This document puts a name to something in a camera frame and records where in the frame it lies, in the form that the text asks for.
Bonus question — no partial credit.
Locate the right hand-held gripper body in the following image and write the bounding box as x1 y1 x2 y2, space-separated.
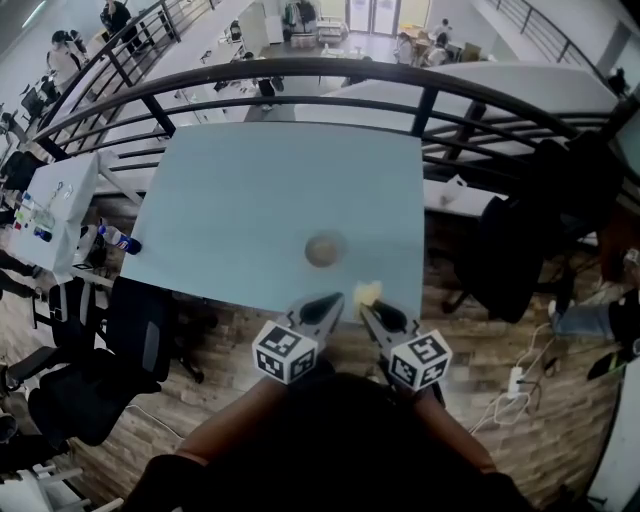
382 327 454 392

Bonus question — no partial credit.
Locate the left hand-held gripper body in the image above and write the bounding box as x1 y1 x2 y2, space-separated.
251 318 326 386

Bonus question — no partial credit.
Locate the yellow sponge piece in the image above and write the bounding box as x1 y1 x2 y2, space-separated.
352 280 384 307

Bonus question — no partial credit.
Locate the small brown round dish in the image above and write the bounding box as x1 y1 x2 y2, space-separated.
303 230 348 270

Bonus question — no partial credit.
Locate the person's left forearm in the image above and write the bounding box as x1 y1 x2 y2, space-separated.
179 377 291 469

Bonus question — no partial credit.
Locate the person's right forearm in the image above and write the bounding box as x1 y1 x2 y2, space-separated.
412 387 499 474

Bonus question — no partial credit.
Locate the person's black shirt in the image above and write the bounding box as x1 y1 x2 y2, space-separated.
122 357 536 512

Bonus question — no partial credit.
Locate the black mesh office chair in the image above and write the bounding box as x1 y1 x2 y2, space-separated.
442 132 626 324

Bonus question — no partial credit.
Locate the white plastic bag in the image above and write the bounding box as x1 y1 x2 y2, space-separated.
438 174 469 206

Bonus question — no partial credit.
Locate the black office chair grey lumbar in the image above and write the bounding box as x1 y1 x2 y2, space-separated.
107 274 219 386

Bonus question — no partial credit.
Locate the plastic bottle with blue label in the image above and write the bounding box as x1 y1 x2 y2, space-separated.
97 223 143 256

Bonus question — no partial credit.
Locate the black office chair with headrest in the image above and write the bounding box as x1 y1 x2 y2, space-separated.
4 344 161 449

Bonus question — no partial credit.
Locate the black metal railing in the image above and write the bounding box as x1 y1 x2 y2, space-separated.
32 0 640 201

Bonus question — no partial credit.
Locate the white desk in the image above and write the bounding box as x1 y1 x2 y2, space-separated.
587 357 640 512

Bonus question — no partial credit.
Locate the brown wooden panel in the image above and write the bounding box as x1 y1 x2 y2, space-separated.
597 199 640 286

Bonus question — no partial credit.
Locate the white round appliance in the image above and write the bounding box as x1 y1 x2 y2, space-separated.
77 224 109 266

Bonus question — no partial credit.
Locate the table with white cloth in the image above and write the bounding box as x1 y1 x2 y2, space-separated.
7 152 109 274

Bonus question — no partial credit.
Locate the white metal rack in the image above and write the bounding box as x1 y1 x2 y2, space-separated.
0 462 124 512

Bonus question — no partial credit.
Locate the white power cable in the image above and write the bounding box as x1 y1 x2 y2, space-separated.
469 322 556 434

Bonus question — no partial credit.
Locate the black chair with grey frame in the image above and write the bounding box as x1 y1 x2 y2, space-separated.
32 277 109 351

